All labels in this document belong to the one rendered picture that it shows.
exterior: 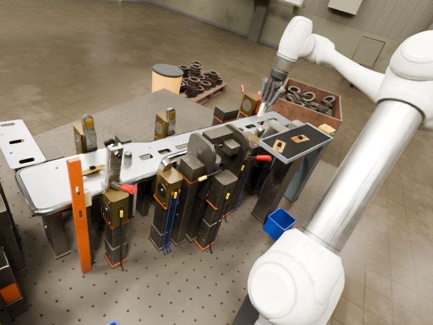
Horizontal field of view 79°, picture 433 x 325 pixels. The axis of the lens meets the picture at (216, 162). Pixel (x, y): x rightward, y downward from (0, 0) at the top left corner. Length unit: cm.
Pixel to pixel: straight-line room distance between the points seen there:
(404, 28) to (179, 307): 850
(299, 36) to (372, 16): 764
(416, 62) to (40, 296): 121
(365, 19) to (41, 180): 850
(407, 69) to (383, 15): 810
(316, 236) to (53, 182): 78
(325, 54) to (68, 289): 132
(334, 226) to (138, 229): 80
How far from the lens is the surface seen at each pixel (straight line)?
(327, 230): 66
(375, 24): 884
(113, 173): 80
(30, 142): 116
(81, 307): 105
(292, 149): 105
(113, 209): 84
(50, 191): 94
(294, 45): 122
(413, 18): 888
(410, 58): 74
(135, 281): 107
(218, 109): 149
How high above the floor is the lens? 165
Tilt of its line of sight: 36 degrees down
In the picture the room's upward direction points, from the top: 16 degrees clockwise
